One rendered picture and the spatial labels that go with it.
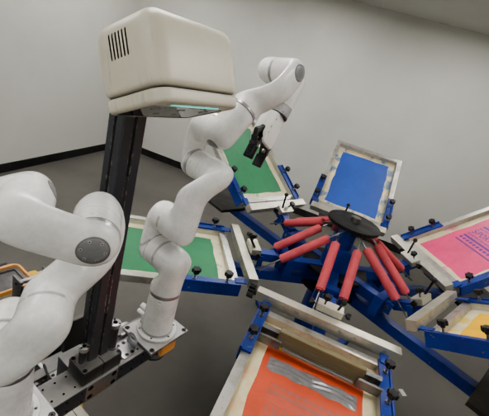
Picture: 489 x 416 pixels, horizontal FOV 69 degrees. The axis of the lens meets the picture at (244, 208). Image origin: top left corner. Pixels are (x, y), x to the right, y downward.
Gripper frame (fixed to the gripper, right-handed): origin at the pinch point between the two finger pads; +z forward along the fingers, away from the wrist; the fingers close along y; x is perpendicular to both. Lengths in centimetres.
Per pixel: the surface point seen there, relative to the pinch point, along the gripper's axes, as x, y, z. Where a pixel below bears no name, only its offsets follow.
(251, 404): 30, -26, 73
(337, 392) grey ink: 54, -49, 61
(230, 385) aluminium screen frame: 21, -23, 71
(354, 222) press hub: 28, -111, -8
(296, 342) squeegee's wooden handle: 33, -49, 53
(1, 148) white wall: -362, -187, 76
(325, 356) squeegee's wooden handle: 45, -51, 52
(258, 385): 28, -33, 69
